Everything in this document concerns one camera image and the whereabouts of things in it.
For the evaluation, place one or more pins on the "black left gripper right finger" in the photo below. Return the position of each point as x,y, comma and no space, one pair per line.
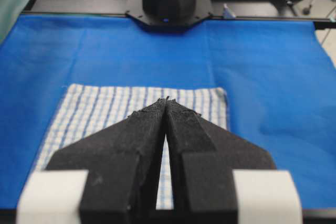
219,177

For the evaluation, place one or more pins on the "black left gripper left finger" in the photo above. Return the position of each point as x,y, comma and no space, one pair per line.
111,176

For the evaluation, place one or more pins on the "blue white checkered towel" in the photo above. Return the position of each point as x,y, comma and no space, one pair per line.
84,110

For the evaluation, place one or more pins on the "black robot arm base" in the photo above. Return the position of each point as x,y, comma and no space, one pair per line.
171,14

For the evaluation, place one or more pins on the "blue table cloth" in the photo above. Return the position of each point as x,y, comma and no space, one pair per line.
279,82

